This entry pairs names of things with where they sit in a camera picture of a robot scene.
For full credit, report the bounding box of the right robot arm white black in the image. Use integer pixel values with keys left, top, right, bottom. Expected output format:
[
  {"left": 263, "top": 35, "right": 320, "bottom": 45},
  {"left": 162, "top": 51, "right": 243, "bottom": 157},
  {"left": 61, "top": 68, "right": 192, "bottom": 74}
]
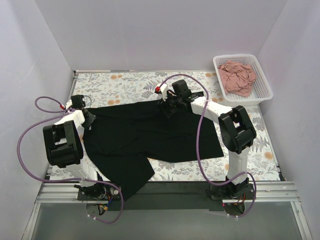
[{"left": 155, "top": 80, "right": 257, "bottom": 199}]

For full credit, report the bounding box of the pink t shirt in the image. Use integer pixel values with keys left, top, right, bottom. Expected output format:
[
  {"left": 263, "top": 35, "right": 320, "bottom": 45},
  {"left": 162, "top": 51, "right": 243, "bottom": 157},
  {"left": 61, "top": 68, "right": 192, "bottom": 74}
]
[{"left": 218, "top": 60, "right": 257, "bottom": 97}]

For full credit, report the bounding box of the floral tablecloth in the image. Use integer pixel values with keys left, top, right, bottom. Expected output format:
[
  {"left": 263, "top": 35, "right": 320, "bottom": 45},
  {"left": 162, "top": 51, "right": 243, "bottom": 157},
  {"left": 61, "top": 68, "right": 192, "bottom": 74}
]
[{"left": 48, "top": 71, "right": 281, "bottom": 181}]

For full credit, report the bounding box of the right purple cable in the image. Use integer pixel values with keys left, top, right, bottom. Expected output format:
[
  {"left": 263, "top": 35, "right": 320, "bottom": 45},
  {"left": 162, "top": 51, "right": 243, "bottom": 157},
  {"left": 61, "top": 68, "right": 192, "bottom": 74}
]
[{"left": 157, "top": 74, "right": 257, "bottom": 219}]

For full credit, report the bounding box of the purple cable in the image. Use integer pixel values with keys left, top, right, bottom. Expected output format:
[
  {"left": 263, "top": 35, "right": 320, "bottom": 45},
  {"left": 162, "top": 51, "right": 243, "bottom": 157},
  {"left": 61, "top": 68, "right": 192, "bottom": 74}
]
[
  {"left": 16, "top": 96, "right": 125, "bottom": 225},
  {"left": 157, "top": 74, "right": 257, "bottom": 219}
]

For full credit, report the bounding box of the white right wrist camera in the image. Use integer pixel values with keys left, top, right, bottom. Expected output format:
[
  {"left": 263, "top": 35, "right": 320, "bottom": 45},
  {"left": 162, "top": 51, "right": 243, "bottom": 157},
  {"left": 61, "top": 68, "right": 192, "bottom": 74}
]
[{"left": 154, "top": 83, "right": 169, "bottom": 101}]

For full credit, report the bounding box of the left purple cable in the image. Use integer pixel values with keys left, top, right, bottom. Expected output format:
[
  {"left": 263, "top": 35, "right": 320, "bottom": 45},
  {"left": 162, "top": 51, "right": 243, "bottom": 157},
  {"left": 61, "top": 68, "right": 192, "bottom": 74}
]
[{"left": 16, "top": 96, "right": 125, "bottom": 225}]

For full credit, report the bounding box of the black t shirt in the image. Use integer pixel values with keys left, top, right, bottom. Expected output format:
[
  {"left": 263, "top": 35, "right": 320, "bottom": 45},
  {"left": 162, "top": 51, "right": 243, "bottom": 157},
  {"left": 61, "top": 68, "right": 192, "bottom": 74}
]
[{"left": 83, "top": 100, "right": 224, "bottom": 200}]

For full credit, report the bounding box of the aluminium frame rail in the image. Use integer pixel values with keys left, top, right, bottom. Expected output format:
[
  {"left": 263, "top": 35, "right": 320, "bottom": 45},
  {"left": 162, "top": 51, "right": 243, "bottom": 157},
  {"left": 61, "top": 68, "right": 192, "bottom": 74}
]
[{"left": 23, "top": 181, "right": 312, "bottom": 240}]

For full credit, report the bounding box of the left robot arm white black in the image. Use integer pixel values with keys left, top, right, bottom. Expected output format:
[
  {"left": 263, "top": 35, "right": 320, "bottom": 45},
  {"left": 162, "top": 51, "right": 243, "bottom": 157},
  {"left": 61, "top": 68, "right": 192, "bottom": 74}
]
[{"left": 42, "top": 95, "right": 107, "bottom": 200}]

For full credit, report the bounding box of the white plastic basket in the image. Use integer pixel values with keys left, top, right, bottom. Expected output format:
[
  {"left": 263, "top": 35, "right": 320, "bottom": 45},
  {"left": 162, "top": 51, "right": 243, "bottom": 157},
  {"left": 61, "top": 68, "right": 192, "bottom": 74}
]
[{"left": 212, "top": 54, "right": 273, "bottom": 107}]

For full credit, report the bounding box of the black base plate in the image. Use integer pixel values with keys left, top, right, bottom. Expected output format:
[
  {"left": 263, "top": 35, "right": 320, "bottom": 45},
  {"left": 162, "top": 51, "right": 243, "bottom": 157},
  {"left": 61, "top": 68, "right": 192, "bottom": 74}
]
[{"left": 77, "top": 181, "right": 256, "bottom": 212}]

